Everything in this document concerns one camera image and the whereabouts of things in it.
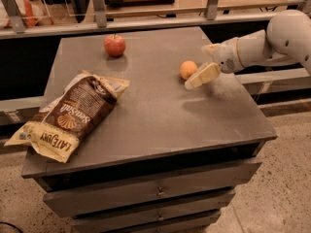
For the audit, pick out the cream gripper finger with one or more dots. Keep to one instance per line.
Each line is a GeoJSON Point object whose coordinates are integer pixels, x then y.
{"type": "Point", "coordinates": [210, 49]}
{"type": "Point", "coordinates": [207, 72]}

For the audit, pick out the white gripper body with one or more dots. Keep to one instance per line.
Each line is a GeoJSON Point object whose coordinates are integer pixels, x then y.
{"type": "Point", "coordinates": [226, 56]}

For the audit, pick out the orange fruit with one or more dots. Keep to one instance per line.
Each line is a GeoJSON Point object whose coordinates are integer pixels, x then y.
{"type": "Point", "coordinates": [187, 68]}

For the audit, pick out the brown chip bag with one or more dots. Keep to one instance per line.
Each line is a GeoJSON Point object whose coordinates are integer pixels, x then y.
{"type": "Point", "coordinates": [57, 129]}

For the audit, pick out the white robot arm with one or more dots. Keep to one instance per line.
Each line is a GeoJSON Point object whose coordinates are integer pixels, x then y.
{"type": "Point", "coordinates": [285, 41]}

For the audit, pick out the orange white bag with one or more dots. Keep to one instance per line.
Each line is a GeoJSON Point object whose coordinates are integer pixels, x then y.
{"type": "Point", "coordinates": [31, 14]}

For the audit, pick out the red apple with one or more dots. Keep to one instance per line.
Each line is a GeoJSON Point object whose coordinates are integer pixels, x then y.
{"type": "Point", "coordinates": [114, 45]}

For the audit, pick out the grey drawer cabinet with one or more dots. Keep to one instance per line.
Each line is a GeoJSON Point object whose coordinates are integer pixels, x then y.
{"type": "Point", "coordinates": [157, 126]}

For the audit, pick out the middle drawer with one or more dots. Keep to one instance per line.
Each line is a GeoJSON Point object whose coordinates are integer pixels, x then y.
{"type": "Point", "coordinates": [156, 212]}

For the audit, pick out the drawer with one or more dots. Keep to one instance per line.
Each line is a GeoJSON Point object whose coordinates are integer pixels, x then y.
{"type": "Point", "coordinates": [106, 196]}
{"type": "Point", "coordinates": [174, 224]}
{"type": "Point", "coordinates": [156, 212]}

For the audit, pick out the bottom drawer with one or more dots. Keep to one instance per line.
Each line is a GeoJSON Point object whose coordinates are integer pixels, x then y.
{"type": "Point", "coordinates": [174, 224]}

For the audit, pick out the top drawer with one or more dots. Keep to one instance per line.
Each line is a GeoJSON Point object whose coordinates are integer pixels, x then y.
{"type": "Point", "coordinates": [106, 196]}

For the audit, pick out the metal railing frame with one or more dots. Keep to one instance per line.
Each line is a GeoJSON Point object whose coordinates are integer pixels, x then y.
{"type": "Point", "coordinates": [101, 18]}

